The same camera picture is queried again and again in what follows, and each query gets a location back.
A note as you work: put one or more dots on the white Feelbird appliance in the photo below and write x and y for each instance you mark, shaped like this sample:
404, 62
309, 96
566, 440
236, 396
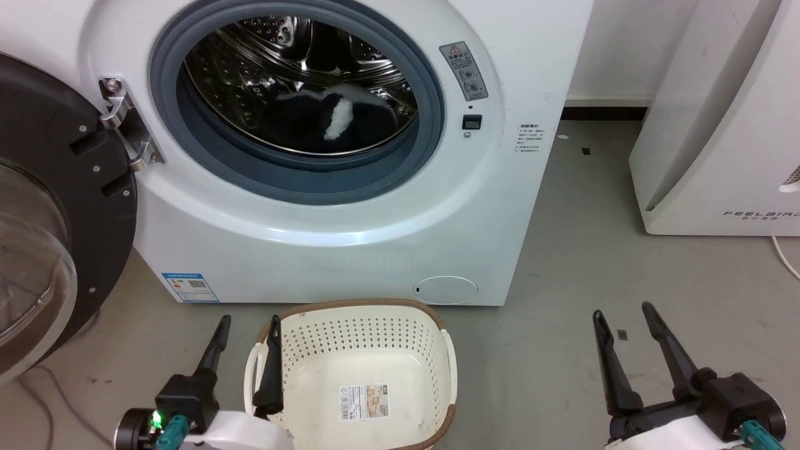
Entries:
719, 137

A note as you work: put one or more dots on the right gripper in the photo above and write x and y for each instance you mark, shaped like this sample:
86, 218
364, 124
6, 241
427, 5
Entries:
731, 400

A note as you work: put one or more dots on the round white filter cover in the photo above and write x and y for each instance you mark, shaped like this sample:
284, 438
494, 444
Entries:
445, 290

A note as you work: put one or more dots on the small text sticker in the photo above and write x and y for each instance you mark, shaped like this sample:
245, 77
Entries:
531, 139

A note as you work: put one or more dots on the paper basket label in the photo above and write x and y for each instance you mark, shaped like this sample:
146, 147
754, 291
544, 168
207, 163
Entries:
364, 402

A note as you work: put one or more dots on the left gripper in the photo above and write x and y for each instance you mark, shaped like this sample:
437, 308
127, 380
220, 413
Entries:
187, 397

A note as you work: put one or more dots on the grey rubber door gasket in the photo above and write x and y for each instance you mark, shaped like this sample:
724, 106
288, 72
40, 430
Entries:
225, 169

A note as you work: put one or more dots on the cream perforated laundry basket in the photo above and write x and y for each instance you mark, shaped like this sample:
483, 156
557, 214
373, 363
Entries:
375, 350

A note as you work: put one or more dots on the white front-load washing machine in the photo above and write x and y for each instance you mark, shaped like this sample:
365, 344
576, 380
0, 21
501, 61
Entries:
312, 250

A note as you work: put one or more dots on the metal door hinge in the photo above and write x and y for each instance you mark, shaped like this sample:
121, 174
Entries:
115, 103

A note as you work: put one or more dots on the black round washer door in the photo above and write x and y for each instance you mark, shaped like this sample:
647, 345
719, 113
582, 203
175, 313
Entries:
94, 187

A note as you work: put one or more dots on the steel washer drum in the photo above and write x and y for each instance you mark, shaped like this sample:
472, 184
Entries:
250, 62

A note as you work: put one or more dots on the blue energy label sticker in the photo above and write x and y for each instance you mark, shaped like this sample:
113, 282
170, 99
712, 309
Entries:
189, 287

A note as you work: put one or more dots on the black door latch socket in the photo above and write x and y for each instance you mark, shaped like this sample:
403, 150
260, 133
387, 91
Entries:
472, 122

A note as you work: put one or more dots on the black and white garment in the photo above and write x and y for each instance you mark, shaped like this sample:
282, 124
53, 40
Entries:
300, 122

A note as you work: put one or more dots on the grey warning sticker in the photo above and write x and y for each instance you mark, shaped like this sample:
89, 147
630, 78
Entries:
464, 70

